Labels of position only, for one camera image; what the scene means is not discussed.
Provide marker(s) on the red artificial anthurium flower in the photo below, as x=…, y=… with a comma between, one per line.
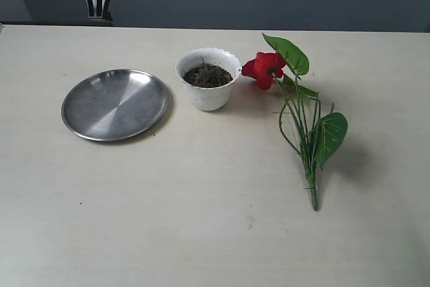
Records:
x=313, y=136

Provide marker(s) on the round steel plate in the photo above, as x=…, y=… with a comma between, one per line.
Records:
x=115, y=105

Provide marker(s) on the white plastic flower pot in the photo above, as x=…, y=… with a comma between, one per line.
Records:
x=208, y=75

